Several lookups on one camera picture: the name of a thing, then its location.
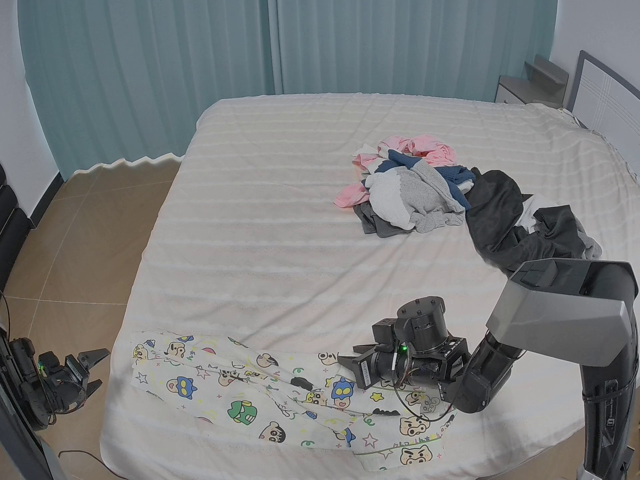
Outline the bed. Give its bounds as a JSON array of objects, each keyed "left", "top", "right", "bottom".
[{"left": 100, "top": 50, "right": 640, "bottom": 480}]

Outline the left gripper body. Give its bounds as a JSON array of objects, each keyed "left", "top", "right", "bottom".
[{"left": 41, "top": 352, "right": 91, "bottom": 412}]

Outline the pile of clothes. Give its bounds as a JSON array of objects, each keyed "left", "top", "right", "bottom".
[{"left": 335, "top": 134, "right": 604, "bottom": 275}]

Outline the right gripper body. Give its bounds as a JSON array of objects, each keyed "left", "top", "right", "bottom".
[{"left": 355, "top": 349, "right": 444, "bottom": 392}]

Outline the white printed pyjama top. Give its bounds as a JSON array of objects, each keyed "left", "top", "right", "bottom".
[{"left": 131, "top": 332, "right": 459, "bottom": 473}]

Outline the black cable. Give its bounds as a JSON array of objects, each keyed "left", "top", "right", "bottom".
[
  {"left": 392, "top": 368, "right": 459, "bottom": 424},
  {"left": 59, "top": 449, "right": 127, "bottom": 480},
  {"left": 49, "top": 382, "right": 87, "bottom": 417}
]

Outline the grey bedside table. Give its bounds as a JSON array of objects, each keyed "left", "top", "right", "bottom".
[{"left": 495, "top": 54, "right": 571, "bottom": 109}]

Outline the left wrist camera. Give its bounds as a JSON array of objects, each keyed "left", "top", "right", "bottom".
[{"left": 11, "top": 337, "right": 46, "bottom": 380}]

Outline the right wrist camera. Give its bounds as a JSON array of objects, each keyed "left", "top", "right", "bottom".
[{"left": 371, "top": 319, "right": 401, "bottom": 345}]

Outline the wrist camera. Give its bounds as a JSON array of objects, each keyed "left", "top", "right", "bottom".
[
  {"left": 371, "top": 319, "right": 401, "bottom": 345},
  {"left": 11, "top": 337, "right": 46, "bottom": 380}
]

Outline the blue-green curtain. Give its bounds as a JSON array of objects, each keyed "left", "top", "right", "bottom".
[
  {"left": 274, "top": 0, "right": 560, "bottom": 104},
  {"left": 17, "top": 0, "right": 284, "bottom": 172}
]

